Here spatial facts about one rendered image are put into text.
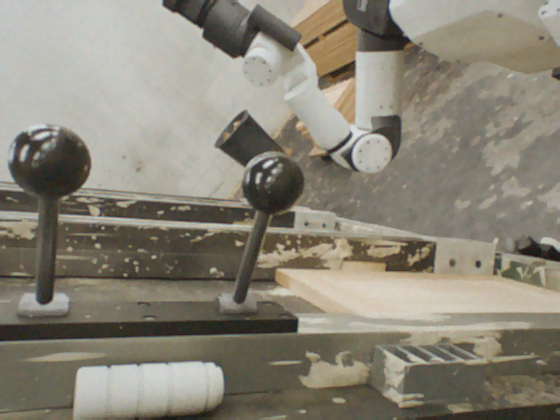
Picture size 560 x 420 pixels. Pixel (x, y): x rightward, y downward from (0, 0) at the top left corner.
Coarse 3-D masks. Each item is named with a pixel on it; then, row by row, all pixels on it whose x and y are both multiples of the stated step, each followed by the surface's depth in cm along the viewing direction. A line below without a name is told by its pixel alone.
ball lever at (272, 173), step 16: (256, 160) 29; (272, 160) 29; (288, 160) 29; (256, 176) 29; (272, 176) 29; (288, 176) 29; (256, 192) 29; (272, 192) 29; (288, 192) 29; (256, 208) 30; (272, 208) 29; (288, 208) 30; (256, 224) 32; (256, 240) 32; (256, 256) 33; (240, 272) 34; (240, 288) 34; (224, 304) 34; (240, 304) 35
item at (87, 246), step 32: (0, 224) 60; (32, 224) 61; (64, 224) 62; (96, 224) 64; (128, 224) 65; (160, 224) 67; (192, 224) 72; (0, 256) 60; (32, 256) 61; (64, 256) 62; (96, 256) 64; (128, 256) 65; (160, 256) 67; (192, 256) 68; (224, 256) 70; (288, 256) 74; (320, 256) 76; (352, 256) 78; (384, 256) 80; (416, 256) 82; (448, 256) 85; (480, 256) 87
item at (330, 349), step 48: (192, 336) 32; (240, 336) 33; (288, 336) 35; (336, 336) 36; (384, 336) 38; (432, 336) 39; (480, 336) 41; (528, 336) 43; (0, 384) 28; (48, 384) 29; (240, 384) 34; (288, 384) 35; (336, 384) 36
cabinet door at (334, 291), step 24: (288, 288) 68; (312, 288) 62; (336, 288) 63; (360, 288) 66; (384, 288) 68; (408, 288) 69; (432, 288) 71; (456, 288) 73; (480, 288) 75; (504, 288) 77; (528, 288) 78; (336, 312) 56; (360, 312) 52; (384, 312) 53; (408, 312) 55; (432, 312) 56; (456, 312) 57; (480, 312) 59
